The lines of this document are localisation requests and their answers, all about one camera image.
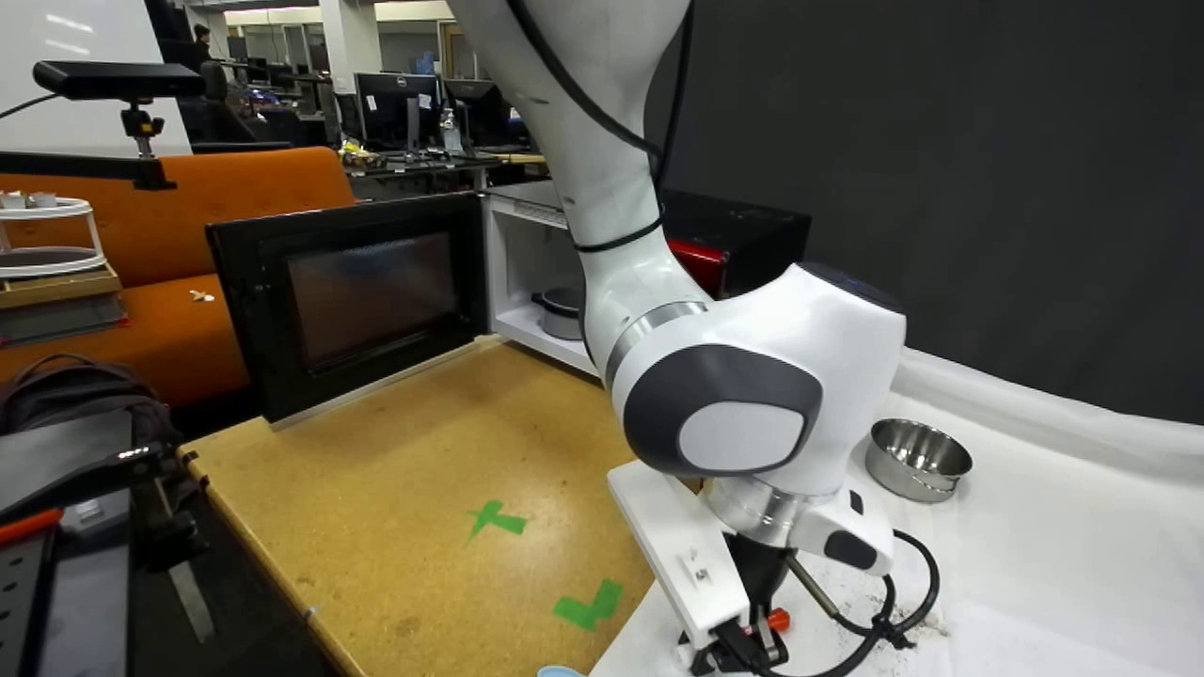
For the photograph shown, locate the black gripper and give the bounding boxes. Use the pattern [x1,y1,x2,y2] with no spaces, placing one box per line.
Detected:
[683,532,797,677]

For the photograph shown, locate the green tape check mark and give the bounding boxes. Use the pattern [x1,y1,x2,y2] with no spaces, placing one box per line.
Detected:
[551,574,630,636]

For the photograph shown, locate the round metal bowl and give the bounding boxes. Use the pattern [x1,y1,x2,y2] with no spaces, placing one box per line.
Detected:
[863,418,979,508]

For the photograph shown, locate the green tape T mark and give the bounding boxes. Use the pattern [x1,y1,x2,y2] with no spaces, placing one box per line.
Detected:
[467,498,531,543]

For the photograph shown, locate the white table cloth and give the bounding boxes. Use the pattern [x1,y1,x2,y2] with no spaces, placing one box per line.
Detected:
[589,344,1204,677]

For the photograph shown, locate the grey pot with lid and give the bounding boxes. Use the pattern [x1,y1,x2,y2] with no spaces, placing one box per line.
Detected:
[531,286,592,347]

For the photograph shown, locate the red microwave door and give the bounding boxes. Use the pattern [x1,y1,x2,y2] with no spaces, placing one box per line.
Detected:
[204,190,492,424]

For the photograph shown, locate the black curtain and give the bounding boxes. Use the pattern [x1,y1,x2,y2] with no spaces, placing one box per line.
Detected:
[651,0,1204,428]

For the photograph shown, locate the black computer monitor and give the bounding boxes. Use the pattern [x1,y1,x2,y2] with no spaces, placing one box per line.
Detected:
[443,79,522,151]
[353,73,424,151]

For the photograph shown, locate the black clamp stand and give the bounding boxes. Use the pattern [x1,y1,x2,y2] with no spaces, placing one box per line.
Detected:
[110,435,220,650]

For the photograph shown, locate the orange sofa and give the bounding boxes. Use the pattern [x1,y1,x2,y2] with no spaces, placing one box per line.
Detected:
[0,144,360,410]

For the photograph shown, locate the black backpack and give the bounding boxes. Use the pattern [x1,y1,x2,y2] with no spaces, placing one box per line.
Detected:
[0,353,185,519]

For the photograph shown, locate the stacked books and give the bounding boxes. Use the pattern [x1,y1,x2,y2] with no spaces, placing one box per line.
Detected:
[0,269,130,351]

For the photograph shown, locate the white tiered stand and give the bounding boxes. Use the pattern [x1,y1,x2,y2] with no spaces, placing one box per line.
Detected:
[0,186,110,284]

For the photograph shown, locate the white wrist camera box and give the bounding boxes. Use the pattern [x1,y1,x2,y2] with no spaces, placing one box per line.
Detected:
[605,459,757,650]

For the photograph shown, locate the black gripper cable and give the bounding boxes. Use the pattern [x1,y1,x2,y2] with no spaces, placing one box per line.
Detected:
[700,522,946,677]

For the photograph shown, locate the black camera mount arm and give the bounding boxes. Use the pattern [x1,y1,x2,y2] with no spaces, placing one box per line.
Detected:
[0,103,181,195]

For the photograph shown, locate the black stereo camera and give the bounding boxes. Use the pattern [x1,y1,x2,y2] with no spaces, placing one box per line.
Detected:
[31,55,211,106]

